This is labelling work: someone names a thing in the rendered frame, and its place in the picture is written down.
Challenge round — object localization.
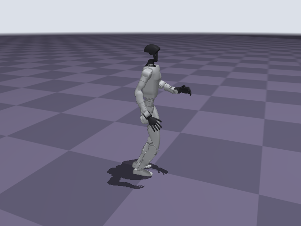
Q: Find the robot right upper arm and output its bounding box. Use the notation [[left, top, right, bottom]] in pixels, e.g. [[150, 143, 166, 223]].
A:
[[134, 68, 152, 97]]

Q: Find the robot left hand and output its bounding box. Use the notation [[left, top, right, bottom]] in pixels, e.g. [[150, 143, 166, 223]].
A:
[[174, 85, 191, 96]]

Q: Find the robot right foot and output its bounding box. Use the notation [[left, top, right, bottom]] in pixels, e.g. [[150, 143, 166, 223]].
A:
[[133, 168, 153, 176]]

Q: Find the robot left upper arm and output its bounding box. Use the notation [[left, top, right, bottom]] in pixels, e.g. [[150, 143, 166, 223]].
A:
[[157, 65, 165, 89]]

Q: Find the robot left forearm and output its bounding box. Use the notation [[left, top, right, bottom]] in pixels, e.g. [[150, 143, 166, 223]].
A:
[[164, 83, 178, 94]]

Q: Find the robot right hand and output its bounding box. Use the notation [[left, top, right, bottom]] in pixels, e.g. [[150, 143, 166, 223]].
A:
[[144, 111, 162, 132]]

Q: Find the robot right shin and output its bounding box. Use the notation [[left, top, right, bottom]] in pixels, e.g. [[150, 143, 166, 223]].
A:
[[137, 145, 159, 171]]

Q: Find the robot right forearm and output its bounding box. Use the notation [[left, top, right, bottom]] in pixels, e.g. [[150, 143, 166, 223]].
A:
[[136, 91, 150, 117]]

